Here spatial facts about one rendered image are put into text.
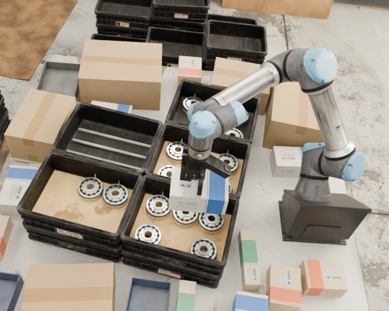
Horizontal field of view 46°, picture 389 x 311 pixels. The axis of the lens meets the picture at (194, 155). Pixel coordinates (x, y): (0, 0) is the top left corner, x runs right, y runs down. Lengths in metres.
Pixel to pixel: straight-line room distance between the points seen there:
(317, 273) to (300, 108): 0.80
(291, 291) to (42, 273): 0.93
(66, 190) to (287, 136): 1.05
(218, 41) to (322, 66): 1.72
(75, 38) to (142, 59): 1.69
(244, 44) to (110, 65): 1.20
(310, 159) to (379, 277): 1.27
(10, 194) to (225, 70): 1.21
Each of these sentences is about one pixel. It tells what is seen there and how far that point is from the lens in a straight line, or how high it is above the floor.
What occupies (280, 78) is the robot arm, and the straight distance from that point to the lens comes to 1.66.
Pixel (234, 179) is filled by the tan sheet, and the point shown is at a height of 0.83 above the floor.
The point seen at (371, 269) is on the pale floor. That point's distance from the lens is 2.97.
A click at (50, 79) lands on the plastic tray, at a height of 0.70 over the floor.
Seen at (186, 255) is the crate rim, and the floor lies 0.93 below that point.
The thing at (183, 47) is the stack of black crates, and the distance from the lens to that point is 3.31.
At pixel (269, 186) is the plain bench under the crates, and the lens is 2.17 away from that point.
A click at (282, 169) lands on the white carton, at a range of 2.16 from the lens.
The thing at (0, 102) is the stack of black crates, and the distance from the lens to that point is 2.99.
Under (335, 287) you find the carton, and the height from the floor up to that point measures 0.77.
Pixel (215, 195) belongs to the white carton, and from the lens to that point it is 1.55.
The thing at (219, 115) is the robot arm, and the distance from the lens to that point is 1.36.
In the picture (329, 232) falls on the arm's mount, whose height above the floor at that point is 0.80.
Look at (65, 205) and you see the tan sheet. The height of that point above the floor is 0.83.
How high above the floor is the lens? 2.42
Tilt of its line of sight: 51 degrees down
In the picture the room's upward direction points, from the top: 9 degrees clockwise
